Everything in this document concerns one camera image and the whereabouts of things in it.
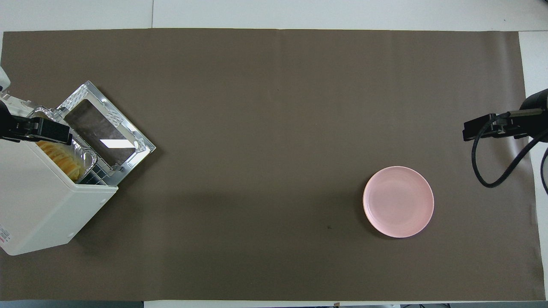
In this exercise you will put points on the aluminium foil tray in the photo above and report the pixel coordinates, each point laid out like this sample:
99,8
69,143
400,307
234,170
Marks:
88,156

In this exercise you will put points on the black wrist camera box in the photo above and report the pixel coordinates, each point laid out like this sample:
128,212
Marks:
477,127
55,130

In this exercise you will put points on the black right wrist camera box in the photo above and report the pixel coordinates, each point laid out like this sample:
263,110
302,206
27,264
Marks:
477,127

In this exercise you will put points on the white red oven sticker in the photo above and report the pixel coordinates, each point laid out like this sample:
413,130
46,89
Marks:
4,237

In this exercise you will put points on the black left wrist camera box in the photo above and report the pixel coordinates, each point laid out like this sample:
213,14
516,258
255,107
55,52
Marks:
55,130

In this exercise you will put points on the pink round plate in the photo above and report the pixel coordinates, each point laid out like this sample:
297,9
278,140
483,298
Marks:
398,201

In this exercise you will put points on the white toaster oven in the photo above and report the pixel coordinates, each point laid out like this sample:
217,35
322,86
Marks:
34,205

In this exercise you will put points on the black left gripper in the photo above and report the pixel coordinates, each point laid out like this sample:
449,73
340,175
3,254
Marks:
17,128

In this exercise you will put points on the silver glass oven door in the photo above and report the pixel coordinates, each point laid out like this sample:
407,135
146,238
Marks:
102,128

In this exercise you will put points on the sliced yellow bread loaf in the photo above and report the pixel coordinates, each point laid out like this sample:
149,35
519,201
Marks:
64,160

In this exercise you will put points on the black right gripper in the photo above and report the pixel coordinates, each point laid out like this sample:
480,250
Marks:
533,115

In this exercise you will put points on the brown table mat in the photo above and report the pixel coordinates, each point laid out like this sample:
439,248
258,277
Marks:
274,85

